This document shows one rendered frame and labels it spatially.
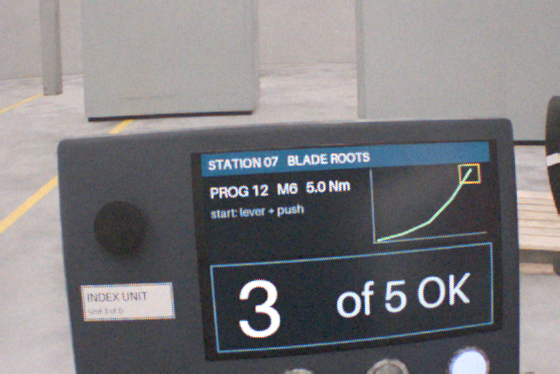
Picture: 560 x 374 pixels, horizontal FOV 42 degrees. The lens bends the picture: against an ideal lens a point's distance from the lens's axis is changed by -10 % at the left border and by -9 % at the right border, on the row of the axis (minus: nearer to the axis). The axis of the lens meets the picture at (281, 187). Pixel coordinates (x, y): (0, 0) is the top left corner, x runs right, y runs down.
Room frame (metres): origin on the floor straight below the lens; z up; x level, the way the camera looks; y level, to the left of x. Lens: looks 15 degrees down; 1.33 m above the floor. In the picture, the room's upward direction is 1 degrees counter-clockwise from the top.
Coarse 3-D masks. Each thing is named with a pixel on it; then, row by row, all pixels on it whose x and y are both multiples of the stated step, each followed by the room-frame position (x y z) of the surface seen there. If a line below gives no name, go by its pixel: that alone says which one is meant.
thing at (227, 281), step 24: (216, 264) 0.39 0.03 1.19; (240, 264) 0.39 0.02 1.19; (264, 264) 0.39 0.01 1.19; (288, 264) 0.39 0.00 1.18; (216, 288) 0.39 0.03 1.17; (240, 288) 0.39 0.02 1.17; (264, 288) 0.39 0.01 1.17; (288, 288) 0.39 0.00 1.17; (216, 312) 0.38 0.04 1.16; (240, 312) 0.38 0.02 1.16; (264, 312) 0.39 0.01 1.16; (288, 312) 0.39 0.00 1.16; (216, 336) 0.38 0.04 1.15; (240, 336) 0.38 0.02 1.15; (264, 336) 0.38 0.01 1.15; (288, 336) 0.38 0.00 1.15
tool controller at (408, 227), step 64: (192, 128) 0.41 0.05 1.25; (256, 128) 0.41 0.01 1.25; (320, 128) 0.42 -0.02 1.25; (384, 128) 0.42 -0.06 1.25; (448, 128) 0.42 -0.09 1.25; (512, 128) 0.43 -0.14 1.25; (64, 192) 0.39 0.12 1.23; (128, 192) 0.40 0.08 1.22; (192, 192) 0.40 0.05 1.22; (256, 192) 0.40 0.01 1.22; (320, 192) 0.41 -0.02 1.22; (384, 192) 0.41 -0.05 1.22; (448, 192) 0.41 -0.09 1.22; (512, 192) 0.42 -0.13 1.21; (64, 256) 0.39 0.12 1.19; (128, 256) 0.39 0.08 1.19; (192, 256) 0.39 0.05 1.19; (256, 256) 0.39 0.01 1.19; (320, 256) 0.40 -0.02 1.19; (384, 256) 0.40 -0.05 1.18; (448, 256) 0.40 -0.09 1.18; (512, 256) 0.41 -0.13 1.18; (128, 320) 0.38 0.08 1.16; (192, 320) 0.38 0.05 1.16; (320, 320) 0.39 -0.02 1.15; (384, 320) 0.39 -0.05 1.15; (448, 320) 0.39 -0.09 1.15; (512, 320) 0.40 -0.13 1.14
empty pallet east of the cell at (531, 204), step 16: (528, 192) 4.26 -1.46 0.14; (544, 192) 4.24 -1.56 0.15; (528, 208) 3.93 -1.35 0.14; (544, 208) 3.92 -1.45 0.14; (528, 224) 3.65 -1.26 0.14; (544, 224) 3.63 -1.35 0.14; (528, 240) 3.39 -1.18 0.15; (544, 240) 3.38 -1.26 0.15; (528, 272) 3.33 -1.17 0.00; (544, 272) 3.30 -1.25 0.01
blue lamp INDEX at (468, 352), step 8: (456, 352) 0.39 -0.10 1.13; (464, 352) 0.39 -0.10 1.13; (472, 352) 0.39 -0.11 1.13; (480, 352) 0.39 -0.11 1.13; (456, 360) 0.39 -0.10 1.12; (464, 360) 0.38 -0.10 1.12; (472, 360) 0.38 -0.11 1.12; (480, 360) 0.39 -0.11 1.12; (448, 368) 0.39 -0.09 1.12; (456, 368) 0.38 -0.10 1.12; (464, 368) 0.38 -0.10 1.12; (472, 368) 0.38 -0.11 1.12; (480, 368) 0.38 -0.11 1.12; (488, 368) 0.39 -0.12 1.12
